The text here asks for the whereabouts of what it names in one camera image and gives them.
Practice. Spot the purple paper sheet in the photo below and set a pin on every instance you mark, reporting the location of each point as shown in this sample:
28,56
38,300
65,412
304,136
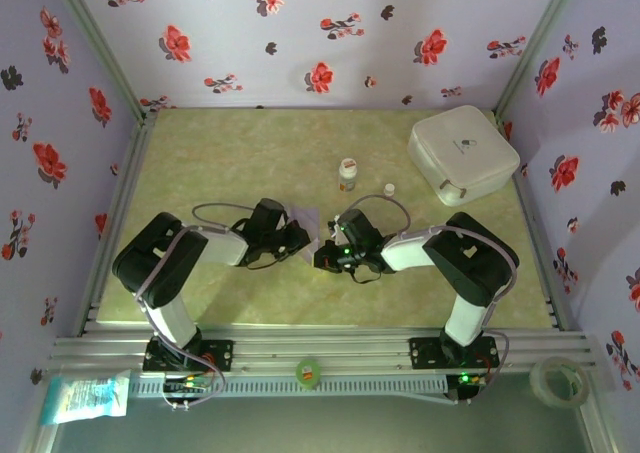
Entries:
307,215

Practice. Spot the aluminium frame post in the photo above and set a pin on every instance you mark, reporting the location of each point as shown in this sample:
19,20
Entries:
540,38
95,48

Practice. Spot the blue white plastic packet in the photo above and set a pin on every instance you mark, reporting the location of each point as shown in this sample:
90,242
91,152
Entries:
82,398

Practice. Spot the small white pill bottle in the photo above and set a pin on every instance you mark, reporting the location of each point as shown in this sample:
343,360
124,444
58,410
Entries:
389,189

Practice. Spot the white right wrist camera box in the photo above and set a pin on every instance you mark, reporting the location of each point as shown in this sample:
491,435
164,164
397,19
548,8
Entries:
334,221

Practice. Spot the large white pill bottle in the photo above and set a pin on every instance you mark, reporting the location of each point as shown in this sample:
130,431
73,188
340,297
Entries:
347,175

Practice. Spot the clear tape roll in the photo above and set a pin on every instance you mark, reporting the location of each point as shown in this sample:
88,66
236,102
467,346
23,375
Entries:
537,380

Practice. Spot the small controller board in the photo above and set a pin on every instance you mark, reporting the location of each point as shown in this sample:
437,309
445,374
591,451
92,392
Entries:
470,380
187,385

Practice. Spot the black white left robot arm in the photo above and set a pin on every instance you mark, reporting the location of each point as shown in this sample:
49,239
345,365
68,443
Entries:
157,263

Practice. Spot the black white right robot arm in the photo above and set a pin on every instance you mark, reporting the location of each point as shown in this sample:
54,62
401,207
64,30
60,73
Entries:
470,258

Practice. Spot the aluminium frame bar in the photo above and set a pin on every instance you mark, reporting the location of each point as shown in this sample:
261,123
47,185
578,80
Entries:
37,438
597,430

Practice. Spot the aluminium side rail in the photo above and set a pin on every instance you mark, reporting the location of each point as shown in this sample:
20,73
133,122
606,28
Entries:
131,183
528,213

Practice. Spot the green tape roll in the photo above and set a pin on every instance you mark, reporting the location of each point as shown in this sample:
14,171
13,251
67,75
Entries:
308,372

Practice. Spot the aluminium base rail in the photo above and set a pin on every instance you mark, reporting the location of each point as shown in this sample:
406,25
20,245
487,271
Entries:
320,345

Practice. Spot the white zippered case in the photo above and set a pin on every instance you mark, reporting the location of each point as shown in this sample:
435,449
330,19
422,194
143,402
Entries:
465,143

